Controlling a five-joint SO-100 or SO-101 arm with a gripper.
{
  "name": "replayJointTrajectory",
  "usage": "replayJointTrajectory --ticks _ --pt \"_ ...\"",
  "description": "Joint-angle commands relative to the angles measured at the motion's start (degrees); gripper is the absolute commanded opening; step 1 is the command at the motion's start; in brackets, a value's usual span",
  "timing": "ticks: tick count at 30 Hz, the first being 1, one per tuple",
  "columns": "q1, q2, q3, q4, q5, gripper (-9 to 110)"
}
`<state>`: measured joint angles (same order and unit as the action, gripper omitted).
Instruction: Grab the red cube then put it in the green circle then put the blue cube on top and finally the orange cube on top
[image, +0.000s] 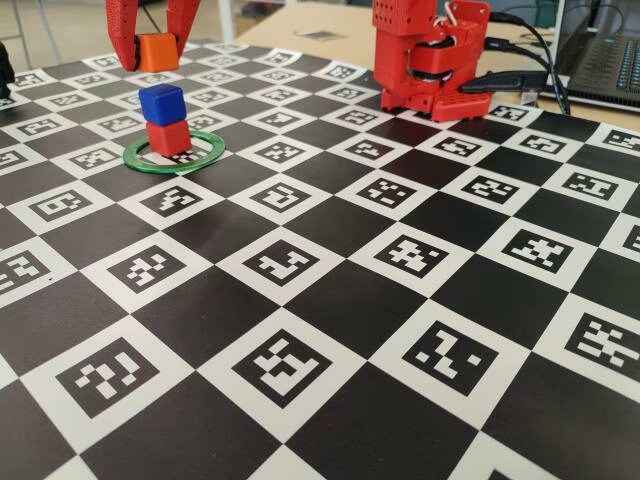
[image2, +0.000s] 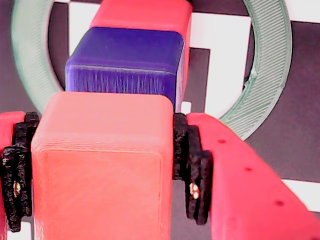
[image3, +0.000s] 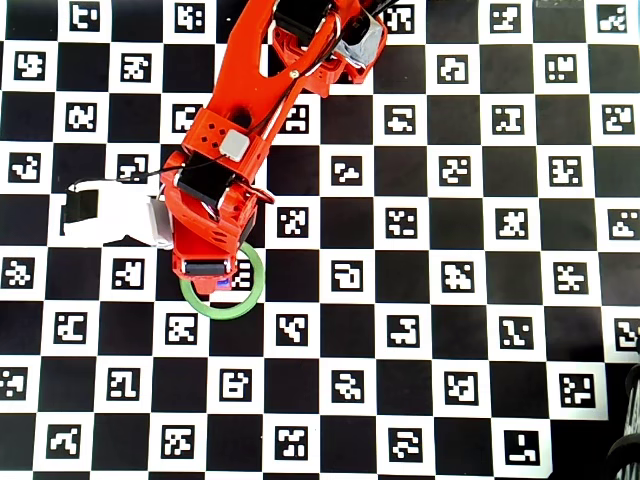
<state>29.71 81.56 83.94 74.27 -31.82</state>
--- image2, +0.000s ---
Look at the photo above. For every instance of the blue cube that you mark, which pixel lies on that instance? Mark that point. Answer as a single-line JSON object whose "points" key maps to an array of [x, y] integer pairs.
{"points": [[125, 62]]}

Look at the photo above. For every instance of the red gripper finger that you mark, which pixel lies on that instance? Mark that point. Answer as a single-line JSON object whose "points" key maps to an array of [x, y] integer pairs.
{"points": [[15, 175], [250, 195]]}

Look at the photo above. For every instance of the black white marker board mat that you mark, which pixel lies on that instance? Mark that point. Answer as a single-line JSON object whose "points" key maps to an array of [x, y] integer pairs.
{"points": [[220, 70]]}

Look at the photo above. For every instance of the orange cube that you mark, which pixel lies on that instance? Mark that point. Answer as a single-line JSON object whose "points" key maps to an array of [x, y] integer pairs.
{"points": [[100, 162]]}

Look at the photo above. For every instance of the red cube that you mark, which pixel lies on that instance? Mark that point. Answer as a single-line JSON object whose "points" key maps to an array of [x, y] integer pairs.
{"points": [[140, 15]]}

